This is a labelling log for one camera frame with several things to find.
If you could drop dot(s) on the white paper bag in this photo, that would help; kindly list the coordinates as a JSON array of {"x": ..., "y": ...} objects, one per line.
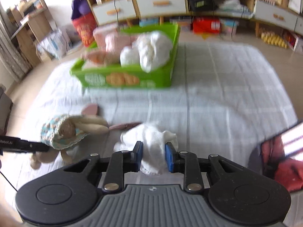
[{"x": 56, "y": 43}]

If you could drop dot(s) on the rabbit doll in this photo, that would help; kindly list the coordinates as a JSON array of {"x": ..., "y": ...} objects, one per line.
[{"x": 68, "y": 127}]

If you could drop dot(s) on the storage box with dark lid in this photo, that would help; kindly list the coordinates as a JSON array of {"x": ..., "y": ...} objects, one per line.
[{"x": 184, "y": 22}]

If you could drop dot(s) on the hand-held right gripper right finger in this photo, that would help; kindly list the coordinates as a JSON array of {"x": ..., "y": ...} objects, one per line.
[{"x": 170, "y": 157}]

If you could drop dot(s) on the folded cloths in cabinet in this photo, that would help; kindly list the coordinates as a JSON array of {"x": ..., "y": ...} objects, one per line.
[{"x": 233, "y": 7}]

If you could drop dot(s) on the black bag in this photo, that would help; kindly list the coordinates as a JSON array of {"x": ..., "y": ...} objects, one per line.
[{"x": 202, "y": 3}]

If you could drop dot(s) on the white round plush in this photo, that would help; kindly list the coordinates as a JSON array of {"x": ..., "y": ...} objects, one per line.
[{"x": 129, "y": 55}]

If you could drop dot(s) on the pale blue storage box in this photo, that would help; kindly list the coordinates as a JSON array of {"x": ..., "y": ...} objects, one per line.
[{"x": 229, "y": 26}]

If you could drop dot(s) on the red printed bucket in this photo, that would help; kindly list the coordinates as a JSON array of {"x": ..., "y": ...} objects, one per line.
[{"x": 84, "y": 29}]

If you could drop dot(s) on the tall wooden drawer cabinet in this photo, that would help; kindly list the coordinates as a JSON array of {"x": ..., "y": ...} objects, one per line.
[{"x": 151, "y": 4}]

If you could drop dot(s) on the green plastic bin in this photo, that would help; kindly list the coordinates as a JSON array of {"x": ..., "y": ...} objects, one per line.
[{"x": 165, "y": 75}]

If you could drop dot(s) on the grey checkered blanket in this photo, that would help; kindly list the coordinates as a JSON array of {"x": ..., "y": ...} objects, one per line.
[{"x": 224, "y": 99}]

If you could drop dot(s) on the red checkered cloth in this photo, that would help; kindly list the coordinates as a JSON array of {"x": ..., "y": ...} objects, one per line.
[{"x": 281, "y": 165}]

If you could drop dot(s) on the red and white carton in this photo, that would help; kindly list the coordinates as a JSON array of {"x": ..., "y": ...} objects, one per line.
[{"x": 294, "y": 41}]

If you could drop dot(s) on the peach plush toy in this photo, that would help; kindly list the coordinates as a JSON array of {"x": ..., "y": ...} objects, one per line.
[{"x": 94, "y": 57}]

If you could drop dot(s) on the clear box with blue lid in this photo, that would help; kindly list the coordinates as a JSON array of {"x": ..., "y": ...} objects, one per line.
[{"x": 150, "y": 22}]

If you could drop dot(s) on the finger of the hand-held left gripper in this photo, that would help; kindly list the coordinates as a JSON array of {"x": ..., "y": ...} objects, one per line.
[{"x": 30, "y": 146}]

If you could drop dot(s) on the wooden bookshelf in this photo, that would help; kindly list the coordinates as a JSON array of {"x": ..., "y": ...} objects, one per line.
[{"x": 28, "y": 21}]

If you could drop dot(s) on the low wooden drawer cabinet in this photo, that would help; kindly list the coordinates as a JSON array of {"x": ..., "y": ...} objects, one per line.
[{"x": 272, "y": 16}]

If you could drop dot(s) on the patterned curtain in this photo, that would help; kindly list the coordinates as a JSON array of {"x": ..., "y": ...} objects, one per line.
[{"x": 11, "y": 52}]

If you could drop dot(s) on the red storage box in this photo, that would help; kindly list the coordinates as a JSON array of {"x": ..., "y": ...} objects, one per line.
[{"x": 207, "y": 25}]

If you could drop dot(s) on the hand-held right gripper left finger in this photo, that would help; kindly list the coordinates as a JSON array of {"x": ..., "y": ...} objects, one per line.
[{"x": 137, "y": 156}]

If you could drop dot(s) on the white lace-edged cloth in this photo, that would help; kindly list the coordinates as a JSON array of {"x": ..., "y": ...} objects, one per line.
[{"x": 151, "y": 139}]

